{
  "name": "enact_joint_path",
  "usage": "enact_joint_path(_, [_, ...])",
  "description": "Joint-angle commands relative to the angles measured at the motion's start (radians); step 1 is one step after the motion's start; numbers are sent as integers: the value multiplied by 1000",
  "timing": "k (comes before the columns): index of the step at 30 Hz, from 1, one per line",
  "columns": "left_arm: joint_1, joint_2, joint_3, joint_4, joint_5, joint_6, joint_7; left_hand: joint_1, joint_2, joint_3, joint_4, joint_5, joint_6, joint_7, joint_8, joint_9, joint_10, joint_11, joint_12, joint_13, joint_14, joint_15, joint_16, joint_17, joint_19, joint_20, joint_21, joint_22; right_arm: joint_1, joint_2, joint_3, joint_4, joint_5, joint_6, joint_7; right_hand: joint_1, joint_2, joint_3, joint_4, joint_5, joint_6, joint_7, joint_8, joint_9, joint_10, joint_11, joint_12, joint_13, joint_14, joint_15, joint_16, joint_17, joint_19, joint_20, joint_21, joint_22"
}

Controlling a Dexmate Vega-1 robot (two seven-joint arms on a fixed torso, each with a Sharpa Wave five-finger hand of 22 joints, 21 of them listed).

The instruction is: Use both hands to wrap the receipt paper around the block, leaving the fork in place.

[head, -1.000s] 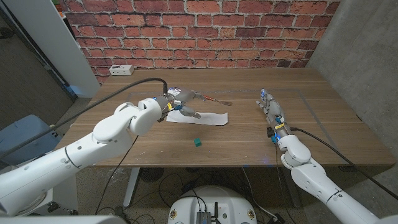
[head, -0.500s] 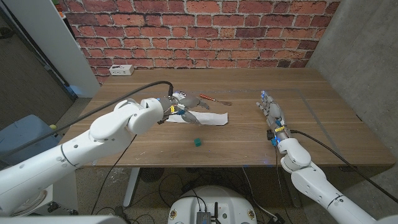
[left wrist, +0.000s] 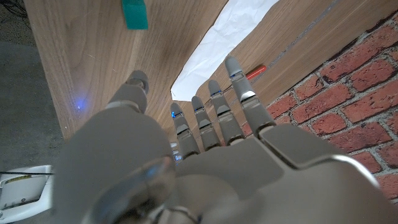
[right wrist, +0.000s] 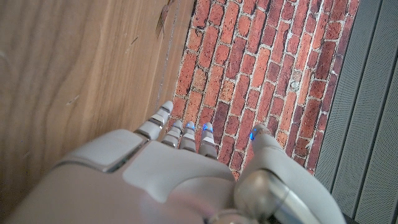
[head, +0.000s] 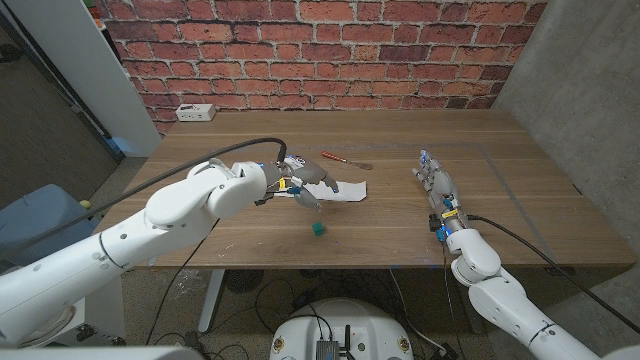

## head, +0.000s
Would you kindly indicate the blue grey bin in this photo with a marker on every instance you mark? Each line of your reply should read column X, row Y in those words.
column 35, row 215

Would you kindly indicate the black round floor object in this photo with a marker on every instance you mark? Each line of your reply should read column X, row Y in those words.
column 242, row 281

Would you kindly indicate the grey electronics box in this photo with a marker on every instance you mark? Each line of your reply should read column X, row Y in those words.
column 327, row 350

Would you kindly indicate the small green block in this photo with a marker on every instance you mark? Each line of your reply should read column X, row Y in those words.
column 318, row 229

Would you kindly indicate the white table leg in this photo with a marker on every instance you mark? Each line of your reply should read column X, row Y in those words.
column 210, row 305

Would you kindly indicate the white floor stand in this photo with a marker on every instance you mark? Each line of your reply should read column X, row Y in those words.
column 102, row 312

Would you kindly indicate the white power strip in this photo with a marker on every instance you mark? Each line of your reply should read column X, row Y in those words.
column 195, row 112

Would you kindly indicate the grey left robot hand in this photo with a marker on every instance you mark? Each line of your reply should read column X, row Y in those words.
column 305, row 171

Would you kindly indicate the white cloth strip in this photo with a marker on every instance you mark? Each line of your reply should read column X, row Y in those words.
column 350, row 191

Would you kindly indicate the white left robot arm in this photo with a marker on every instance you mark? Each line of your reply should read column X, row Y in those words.
column 175, row 205

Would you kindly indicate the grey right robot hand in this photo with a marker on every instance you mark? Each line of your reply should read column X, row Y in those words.
column 442, row 185

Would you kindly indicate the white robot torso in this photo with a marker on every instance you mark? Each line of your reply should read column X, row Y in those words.
column 365, row 325

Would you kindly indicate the white partition panel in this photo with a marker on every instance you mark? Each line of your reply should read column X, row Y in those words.
column 75, row 60

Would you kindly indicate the red brick printed backdrop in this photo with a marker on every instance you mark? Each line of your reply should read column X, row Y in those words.
column 325, row 50

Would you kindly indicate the yellow green ball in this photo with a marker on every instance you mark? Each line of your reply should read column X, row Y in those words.
column 86, row 204

